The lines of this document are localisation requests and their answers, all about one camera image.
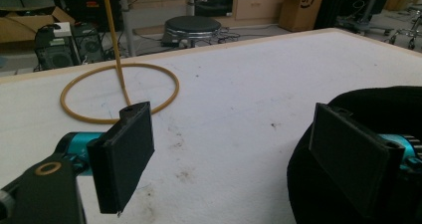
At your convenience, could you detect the open flat cardboard box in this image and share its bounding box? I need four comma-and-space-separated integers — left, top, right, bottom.
0, 6, 76, 45

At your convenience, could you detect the black computer tower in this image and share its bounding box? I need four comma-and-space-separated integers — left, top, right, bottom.
33, 22, 105, 72

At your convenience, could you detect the bundle of floor cables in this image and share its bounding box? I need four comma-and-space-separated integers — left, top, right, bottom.
212, 26, 243, 45

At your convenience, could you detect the round black stool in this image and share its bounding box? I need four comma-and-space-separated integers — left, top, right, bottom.
161, 15, 223, 49

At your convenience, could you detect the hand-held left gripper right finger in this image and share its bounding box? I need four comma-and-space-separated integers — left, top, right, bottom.
308, 102, 406, 220

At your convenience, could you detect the wooden drawer cabinet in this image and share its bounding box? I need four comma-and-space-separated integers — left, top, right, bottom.
232, 0, 291, 22

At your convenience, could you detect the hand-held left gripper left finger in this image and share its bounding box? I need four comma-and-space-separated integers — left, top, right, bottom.
87, 101, 155, 216

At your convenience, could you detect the black cloth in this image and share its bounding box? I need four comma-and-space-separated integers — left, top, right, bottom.
287, 86, 422, 224

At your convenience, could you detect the tan rope loop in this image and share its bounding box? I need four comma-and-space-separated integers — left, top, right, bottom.
60, 0, 180, 125

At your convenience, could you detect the wheeled metal stand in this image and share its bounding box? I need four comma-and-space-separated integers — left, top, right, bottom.
335, 0, 395, 37

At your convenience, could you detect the brown cardboard box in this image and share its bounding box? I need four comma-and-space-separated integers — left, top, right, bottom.
278, 0, 327, 33

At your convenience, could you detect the white desk with metal legs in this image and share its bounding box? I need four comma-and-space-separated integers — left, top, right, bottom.
114, 0, 236, 58

